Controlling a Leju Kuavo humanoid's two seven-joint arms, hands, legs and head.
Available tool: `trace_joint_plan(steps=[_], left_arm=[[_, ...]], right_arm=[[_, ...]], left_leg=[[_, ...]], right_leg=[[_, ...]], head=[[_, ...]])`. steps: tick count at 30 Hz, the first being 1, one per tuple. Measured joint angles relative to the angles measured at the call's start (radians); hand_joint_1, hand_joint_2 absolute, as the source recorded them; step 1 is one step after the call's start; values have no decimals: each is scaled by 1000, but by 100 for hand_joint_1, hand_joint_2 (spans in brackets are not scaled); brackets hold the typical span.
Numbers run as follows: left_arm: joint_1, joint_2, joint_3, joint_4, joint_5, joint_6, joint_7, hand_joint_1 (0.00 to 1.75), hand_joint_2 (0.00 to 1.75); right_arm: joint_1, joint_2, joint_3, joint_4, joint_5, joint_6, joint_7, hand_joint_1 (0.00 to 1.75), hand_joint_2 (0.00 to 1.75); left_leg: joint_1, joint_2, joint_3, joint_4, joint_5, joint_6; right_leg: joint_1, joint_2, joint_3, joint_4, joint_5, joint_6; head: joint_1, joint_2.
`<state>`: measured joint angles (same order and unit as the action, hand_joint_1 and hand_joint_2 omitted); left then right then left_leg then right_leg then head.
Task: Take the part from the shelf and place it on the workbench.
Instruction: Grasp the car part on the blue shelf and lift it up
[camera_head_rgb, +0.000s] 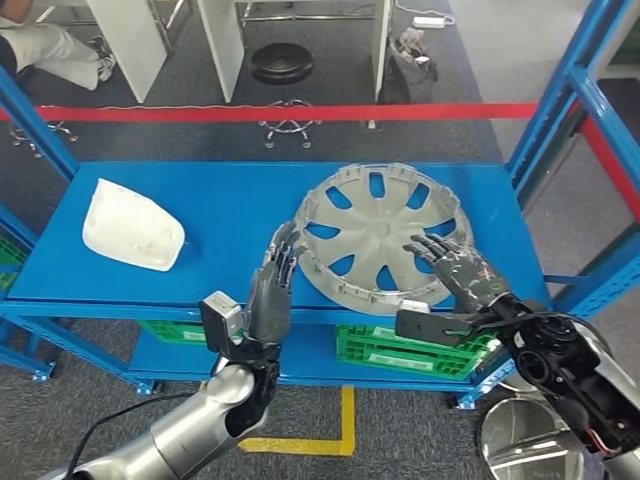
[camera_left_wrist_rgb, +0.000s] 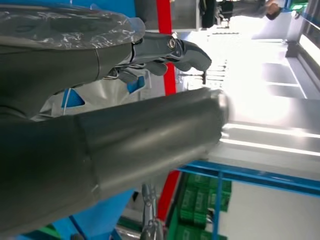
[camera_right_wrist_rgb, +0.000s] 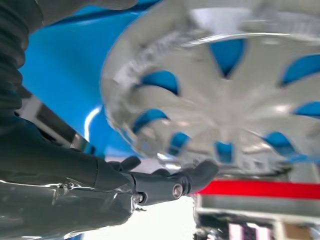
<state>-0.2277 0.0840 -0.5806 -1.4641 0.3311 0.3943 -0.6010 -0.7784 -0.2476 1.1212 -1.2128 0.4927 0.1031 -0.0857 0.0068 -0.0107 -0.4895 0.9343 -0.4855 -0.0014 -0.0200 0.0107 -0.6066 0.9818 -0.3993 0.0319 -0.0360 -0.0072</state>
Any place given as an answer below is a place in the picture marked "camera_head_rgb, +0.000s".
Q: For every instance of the green folded plastic crate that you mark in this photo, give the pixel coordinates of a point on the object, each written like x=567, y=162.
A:
x=400, y=351
x=164, y=331

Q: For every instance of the red barrier tape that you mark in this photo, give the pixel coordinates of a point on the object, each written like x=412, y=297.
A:
x=200, y=112
x=610, y=166

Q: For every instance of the white mirror cover shell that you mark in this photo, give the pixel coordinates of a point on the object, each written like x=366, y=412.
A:
x=130, y=228

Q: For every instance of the blue metal shelf rack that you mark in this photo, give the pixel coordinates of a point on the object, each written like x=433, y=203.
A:
x=225, y=218

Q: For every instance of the silver plastic wheel hubcap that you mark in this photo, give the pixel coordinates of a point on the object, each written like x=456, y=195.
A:
x=370, y=232

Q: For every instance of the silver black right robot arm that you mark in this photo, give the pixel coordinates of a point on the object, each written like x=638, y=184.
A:
x=550, y=358

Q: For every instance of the person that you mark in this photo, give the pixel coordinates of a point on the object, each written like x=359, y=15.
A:
x=50, y=53

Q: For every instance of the grey black backpack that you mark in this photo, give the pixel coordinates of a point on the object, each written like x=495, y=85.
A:
x=404, y=79

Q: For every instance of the white power strip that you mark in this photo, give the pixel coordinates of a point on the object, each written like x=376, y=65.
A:
x=430, y=22

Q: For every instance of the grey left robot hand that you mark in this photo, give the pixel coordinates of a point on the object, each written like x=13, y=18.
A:
x=270, y=305

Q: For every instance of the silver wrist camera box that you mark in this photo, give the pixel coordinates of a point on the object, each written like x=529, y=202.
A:
x=435, y=328
x=220, y=324

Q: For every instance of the black round stool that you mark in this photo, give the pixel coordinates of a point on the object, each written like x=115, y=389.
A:
x=282, y=63

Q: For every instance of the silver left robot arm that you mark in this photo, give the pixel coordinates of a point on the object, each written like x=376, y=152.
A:
x=200, y=424

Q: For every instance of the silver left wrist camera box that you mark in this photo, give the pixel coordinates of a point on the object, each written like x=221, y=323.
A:
x=220, y=324

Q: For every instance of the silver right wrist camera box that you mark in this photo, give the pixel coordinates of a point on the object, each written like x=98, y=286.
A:
x=435, y=328

